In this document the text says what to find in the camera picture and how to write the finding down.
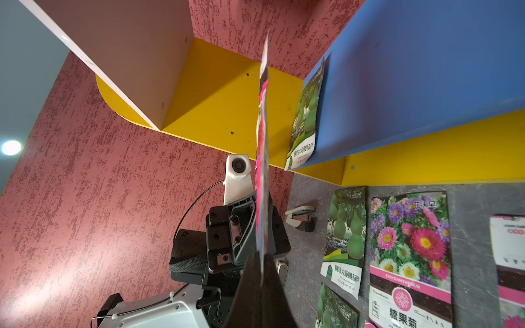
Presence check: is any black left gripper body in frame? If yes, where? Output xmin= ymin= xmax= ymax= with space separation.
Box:
xmin=204 ymin=192 xmax=292 ymax=276

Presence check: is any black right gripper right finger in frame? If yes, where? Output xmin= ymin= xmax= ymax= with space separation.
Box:
xmin=261 ymin=254 xmax=297 ymax=328

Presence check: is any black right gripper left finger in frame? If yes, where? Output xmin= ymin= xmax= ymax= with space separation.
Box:
xmin=224 ymin=252 xmax=262 ymax=328

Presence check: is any pink flower seed bag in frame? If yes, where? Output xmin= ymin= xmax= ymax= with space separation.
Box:
xmin=489 ymin=214 xmax=525 ymax=327
xmin=256 ymin=34 xmax=269 ymax=286

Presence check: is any green gourd seed bag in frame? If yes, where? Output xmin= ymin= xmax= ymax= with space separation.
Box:
xmin=321 ymin=187 xmax=367 ymax=299

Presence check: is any aster seed bag top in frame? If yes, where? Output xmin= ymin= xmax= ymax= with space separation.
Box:
xmin=369 ymin=191 xmax=453 ymax=327

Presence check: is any pink flower seed bag top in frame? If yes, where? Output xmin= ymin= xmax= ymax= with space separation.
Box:
xmin=489 ymin=214 xmax=525 ymax=327

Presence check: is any yellow shelf unit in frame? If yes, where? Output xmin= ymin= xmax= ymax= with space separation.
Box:
xmin=24 ymin=1 xmax=524 ymax=186

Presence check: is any white stapler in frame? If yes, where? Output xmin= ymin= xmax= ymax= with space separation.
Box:
xmin=285 ymin=205 xmax=316 ymax=232

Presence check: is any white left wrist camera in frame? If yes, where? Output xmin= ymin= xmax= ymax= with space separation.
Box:
xmin=223 ymin=154 xmax=254 ymax=205

